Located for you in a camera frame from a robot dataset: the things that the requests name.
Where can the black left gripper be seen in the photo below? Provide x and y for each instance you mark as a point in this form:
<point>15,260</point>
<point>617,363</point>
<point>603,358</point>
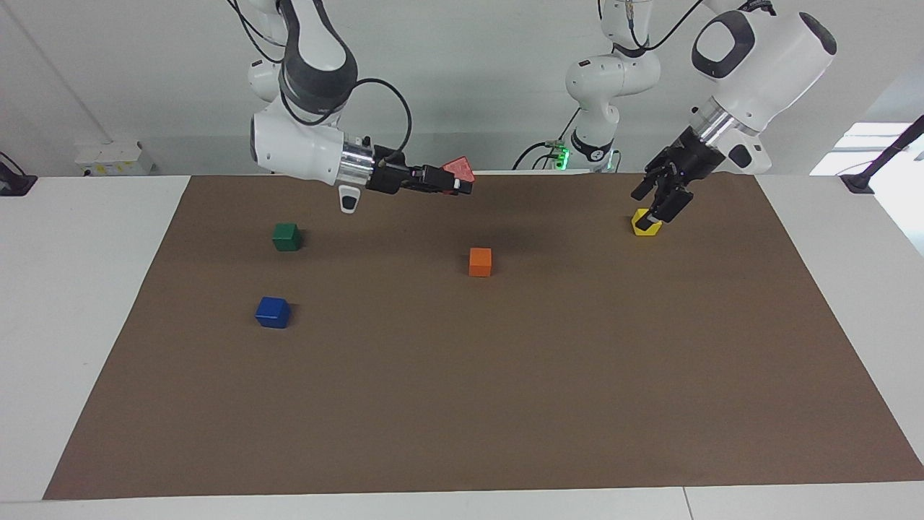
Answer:
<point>686,166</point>

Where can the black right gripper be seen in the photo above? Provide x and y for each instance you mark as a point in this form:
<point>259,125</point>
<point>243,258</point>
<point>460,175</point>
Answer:
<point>386,173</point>

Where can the red wooden block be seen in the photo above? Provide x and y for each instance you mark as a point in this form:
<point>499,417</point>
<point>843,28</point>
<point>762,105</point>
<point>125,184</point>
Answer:
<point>460,168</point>

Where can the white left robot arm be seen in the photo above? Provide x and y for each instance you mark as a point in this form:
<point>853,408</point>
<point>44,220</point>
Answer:
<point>765,58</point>

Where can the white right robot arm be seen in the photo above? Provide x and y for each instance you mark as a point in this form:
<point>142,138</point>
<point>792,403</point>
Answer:
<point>310,65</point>

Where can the yellow wooden block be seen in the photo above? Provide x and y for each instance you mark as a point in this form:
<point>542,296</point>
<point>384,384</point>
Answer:
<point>639,225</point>

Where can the orange wooden block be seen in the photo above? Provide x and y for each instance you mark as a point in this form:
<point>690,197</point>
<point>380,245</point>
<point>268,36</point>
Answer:
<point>480,262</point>

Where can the green wooden block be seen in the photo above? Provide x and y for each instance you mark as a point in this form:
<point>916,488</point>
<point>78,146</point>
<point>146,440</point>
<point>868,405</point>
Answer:
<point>286,237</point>

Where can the blue wooden block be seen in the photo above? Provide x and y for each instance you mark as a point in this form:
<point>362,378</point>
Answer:
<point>273,313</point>

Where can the black angled stand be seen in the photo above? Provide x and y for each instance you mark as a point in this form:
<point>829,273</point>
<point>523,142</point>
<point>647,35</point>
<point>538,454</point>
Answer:
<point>859,180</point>

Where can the brown table mat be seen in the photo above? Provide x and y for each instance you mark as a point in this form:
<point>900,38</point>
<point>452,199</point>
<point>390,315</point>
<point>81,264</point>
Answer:
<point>462,397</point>

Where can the white power box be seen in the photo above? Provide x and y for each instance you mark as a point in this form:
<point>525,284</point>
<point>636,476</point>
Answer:
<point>115,159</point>

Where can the black clamp mount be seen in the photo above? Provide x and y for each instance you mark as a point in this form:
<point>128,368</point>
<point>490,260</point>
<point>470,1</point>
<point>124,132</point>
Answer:
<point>14,184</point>

